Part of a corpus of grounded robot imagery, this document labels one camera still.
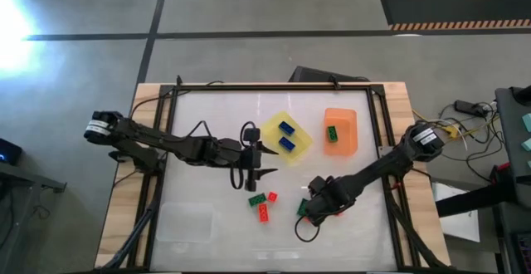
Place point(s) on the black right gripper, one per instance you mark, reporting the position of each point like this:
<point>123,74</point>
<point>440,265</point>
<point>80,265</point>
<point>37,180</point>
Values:
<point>329,199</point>

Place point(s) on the black device with blue light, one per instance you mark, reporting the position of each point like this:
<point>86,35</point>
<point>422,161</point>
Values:
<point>8,151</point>

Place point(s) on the small square red-orange toy brick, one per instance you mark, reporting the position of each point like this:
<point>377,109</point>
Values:
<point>272,196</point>

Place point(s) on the black bar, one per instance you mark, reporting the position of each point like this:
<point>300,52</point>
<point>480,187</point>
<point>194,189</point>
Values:
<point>473,201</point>

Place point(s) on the grey metal stand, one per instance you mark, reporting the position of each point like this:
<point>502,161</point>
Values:
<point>25,182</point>

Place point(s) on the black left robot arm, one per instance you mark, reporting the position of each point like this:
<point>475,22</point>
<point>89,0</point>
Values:
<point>166,143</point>

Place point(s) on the clear plastic lid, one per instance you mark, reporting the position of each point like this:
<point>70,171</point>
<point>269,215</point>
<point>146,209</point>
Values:
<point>184,222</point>

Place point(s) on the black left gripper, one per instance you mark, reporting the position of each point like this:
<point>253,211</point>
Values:
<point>232,153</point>

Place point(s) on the black hazard-striped floor mat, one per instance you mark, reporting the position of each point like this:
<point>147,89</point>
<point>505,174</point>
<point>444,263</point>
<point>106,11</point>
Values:
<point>456,8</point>

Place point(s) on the black power strip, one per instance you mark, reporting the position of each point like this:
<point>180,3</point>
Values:
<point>469,107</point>

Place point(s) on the yellow translucent plastic bin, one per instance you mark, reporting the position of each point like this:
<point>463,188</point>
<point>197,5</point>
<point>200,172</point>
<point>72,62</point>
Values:
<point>271,130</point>

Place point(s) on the dark grey cart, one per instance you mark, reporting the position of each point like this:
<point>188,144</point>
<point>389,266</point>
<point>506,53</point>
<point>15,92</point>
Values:
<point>514,141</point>

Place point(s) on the black table frame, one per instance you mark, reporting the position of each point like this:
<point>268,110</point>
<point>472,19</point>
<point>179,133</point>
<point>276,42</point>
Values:
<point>269,87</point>

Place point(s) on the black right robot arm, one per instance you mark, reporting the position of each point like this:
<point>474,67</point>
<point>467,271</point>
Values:
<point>386,166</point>

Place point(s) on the orange translucent plastic bin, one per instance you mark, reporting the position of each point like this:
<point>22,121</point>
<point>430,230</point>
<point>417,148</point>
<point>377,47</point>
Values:
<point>346,141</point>

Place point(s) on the black table clamp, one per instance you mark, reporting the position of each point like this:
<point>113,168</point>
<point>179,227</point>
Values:
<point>335,84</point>
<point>179,81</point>

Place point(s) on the white paper sheet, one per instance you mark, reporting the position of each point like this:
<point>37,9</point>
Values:
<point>456,220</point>

